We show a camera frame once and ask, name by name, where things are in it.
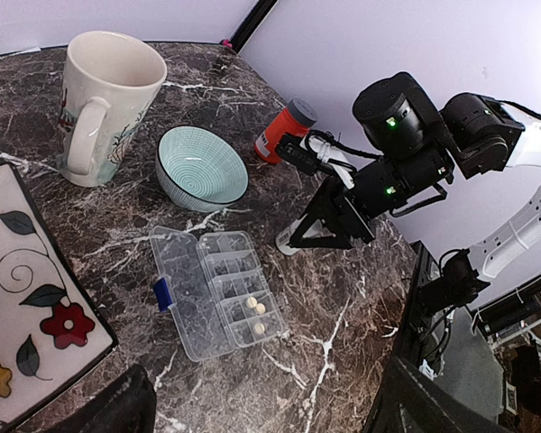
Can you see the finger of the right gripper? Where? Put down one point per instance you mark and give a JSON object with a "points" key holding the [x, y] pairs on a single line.
{"points": [[324, 239], [325, 207]]}

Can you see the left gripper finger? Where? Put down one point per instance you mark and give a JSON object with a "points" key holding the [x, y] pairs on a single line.
{"points": [[128, 404]]}

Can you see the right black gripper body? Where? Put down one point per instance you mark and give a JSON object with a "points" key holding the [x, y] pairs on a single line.
{"points": [[350, 224]]}

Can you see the small white pill bottle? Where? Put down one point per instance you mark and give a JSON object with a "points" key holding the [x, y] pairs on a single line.
{"points": [[282, 240]]}

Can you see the orange bottle grey cap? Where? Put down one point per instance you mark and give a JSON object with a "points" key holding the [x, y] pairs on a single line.
{"points": [[296, 118]]}

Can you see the clear plastic pill organizer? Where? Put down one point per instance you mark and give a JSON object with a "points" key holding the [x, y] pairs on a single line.
{"points": [[204, 283]]}

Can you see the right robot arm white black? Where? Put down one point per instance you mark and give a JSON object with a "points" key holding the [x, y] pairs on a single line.
{"points": [[417, 146]]}

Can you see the white pill in organizer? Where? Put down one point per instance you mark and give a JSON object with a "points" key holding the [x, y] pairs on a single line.
{"points": [[260, 308]]}

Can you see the square floral ceramic tray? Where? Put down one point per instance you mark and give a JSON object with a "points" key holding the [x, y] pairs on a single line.
{"points": [[51, 334]]}

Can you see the celadon bowl on table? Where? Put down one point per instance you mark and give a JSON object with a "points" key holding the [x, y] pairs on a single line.
{"points": [[198, 170]]}

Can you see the cream ceramic mug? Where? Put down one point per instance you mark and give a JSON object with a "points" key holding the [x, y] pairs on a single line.
{"points": [[109, 82]]}

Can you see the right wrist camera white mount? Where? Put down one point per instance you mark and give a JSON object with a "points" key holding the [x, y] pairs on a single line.
{"points": [[316, 151]]}

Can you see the right black frame post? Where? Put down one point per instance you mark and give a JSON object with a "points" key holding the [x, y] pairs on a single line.
{"points": [[249, 25]]}

